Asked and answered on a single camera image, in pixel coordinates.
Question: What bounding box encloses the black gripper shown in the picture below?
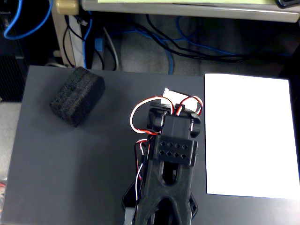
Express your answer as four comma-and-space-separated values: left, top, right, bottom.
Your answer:
146, 88, 200, 135

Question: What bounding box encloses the black foam cube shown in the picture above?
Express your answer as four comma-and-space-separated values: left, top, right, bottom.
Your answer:
50, 66, 106, 128

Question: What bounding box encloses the white paper sheet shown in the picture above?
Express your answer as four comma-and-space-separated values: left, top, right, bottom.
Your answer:
204, 73, 300, 200

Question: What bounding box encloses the grey desk edge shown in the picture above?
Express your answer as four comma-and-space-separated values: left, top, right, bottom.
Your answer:
81, 0, 300, 23

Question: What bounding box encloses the blue plug connector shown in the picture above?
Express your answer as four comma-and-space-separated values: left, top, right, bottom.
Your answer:
94, 38, 104, 53

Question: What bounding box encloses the beige desk leg panel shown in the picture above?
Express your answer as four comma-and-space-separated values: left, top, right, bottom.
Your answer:
51, 11, 85, 69

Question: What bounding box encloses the dark grey mat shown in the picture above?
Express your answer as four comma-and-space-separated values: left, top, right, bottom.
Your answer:
1, 65, 300, 225

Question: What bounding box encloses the grey metal clamp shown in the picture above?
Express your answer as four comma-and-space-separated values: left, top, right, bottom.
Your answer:
124, 207, 138, 225

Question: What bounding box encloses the beige plastic box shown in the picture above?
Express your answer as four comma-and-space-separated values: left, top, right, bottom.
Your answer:
55, 0, 80, 15

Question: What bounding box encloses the black object on desk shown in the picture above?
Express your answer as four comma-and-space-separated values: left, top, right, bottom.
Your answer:
274, 0, 300, 9

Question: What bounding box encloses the black computer tower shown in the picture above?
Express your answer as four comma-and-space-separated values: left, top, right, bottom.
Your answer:
0, 54, 27, 103

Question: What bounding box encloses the short looped servo cable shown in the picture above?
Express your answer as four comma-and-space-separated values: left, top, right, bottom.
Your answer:
173, 95, 204, 116

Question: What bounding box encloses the long blue floor cable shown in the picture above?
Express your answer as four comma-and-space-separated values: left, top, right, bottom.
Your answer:
110, 15, 237, 75

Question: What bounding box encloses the long looped servo cable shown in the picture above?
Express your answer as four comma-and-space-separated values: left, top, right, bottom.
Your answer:
130, 96, 165, 136

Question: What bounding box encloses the black floor cable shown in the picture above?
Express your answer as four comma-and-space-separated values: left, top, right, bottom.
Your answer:
131, 14, 291, 63

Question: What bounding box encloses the grey white cable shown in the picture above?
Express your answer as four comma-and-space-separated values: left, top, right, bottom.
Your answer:
102, 26, 120, 71

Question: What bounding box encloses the servo cable at base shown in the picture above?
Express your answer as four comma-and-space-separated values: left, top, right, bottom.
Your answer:
134, 138, 151, 202

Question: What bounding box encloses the blue cable along leg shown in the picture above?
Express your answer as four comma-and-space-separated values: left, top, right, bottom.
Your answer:
82, 11, 94, 69

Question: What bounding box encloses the blue looped network cable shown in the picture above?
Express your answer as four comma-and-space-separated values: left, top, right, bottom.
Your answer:
3, 0, 55, 40

